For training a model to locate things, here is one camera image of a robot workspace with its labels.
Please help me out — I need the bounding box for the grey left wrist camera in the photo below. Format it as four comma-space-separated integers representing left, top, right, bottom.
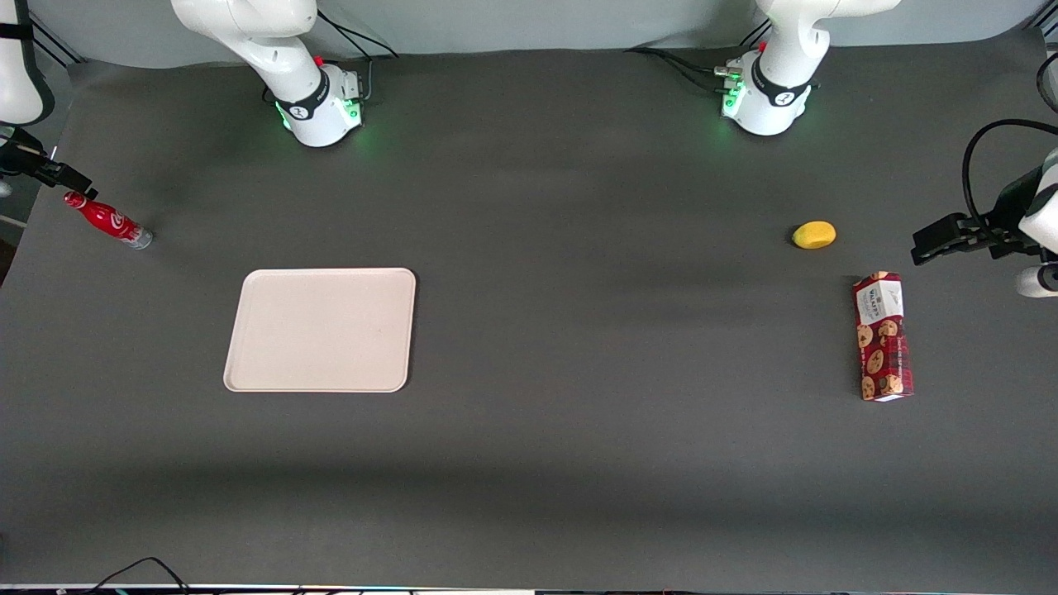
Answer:
1016, 263, 1058, 298

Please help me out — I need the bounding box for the black cable at table edge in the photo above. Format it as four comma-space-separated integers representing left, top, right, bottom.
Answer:
83, 556, 191, 595

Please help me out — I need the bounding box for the black base cable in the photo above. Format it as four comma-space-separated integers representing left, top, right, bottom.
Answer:
317, 15, 399, 102
624, 46, 732, 77
661, 53, 728, 93

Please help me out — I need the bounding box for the beige plastic tray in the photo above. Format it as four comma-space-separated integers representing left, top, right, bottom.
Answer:
223, 267, 417, 393

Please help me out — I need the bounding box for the black hanging cable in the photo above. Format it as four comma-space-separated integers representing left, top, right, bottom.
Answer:
1037, 50, 1058, 118

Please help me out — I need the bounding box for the yellow lemon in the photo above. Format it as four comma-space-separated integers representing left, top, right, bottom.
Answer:
792, 221, 837, 250

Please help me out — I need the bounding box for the black left base cable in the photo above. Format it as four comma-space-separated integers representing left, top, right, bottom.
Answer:
624, 46, 732, 77
661, 53, 728, 93

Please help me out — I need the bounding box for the red coke bottle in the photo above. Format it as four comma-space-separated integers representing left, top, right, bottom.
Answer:
64, 191, 155, 250

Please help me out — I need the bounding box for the dark grey table mat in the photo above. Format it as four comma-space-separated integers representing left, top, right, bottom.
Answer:
0, 29, 1058, 589

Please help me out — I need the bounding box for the black right base cable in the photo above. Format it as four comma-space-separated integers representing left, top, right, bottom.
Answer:
317, 15, 399, 102

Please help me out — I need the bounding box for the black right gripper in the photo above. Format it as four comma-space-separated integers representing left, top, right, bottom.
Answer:
0, 126, 98, 199

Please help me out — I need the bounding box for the red cookie box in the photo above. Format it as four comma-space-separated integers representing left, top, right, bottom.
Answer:
852, 271, 915, 402

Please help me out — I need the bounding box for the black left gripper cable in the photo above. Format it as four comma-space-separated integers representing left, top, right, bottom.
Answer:
960, 118, 1058, 236

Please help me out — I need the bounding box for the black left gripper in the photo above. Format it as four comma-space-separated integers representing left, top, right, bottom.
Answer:
912, 165, 1046, 266

